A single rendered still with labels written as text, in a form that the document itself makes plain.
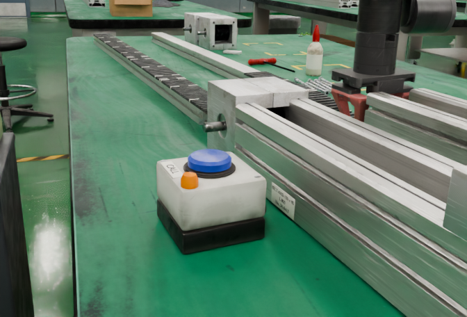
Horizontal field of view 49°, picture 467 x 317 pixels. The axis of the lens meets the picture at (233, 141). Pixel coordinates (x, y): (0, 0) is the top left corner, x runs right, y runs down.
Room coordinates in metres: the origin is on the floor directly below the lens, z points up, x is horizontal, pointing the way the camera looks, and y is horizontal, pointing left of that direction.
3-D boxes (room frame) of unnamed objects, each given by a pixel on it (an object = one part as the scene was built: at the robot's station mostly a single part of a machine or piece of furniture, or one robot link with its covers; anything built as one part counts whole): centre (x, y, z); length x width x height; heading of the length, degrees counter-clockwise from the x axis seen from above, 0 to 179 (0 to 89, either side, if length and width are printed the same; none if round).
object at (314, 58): (1.21, -0.19, 0.84); 0.04 x 0.04 x 0.12
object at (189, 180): (0.40, 0.04, 0.85); 0.02 x 0.02 x 0.01
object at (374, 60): (0.72, -0.20, 0.90); 0.10 x 0.07 x 0.07; 116
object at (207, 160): (0.43, 0.02, 0.84); 0.04 x 0.04 x 0.02
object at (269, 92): (0.63, -0.02, 0.83); 0.12 x 0.09 x 0.10; 115
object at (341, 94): (0.71, -0.18, 0.83); 0.07 x 0.07 x 0.09; 26
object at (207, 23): (1.62, 0.07, 0.83); 0.11 x 0.10 x 0.10; 114
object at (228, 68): (1.30, 0.07, 0.79); 0.96 x 0.04 x 0.03; 25
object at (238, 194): (0.44, 0.01, 0.81); 0.10 x 0.08 x 0.06; 115
